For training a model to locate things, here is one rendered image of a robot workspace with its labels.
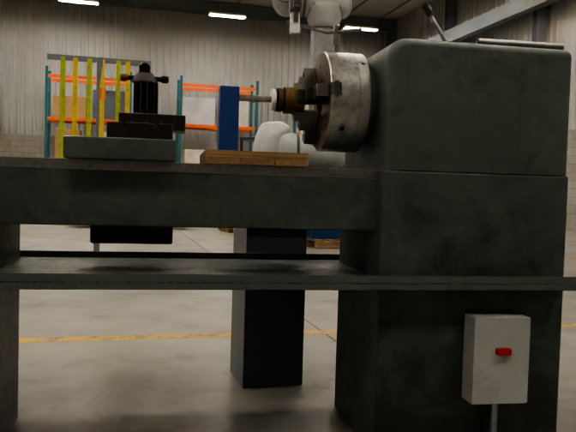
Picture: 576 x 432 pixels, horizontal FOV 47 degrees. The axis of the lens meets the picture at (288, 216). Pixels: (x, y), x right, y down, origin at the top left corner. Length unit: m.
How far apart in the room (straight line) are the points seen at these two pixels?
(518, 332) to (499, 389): 0.18
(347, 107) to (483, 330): 0.77
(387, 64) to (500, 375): 0.97
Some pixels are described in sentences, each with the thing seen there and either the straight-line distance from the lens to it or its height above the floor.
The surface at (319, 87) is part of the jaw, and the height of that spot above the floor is 1.10.
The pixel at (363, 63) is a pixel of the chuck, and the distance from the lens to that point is 2.11.
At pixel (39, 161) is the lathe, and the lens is 1.96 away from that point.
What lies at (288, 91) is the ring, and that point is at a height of 1.10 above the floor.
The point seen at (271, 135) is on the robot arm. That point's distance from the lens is 2.71.
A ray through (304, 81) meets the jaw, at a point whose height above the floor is 1.15.
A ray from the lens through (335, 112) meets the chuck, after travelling 2.02.
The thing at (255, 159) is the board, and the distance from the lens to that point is 1.94.
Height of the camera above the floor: 0.80
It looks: 2 degrees down
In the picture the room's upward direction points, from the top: 2 degrees clockwise
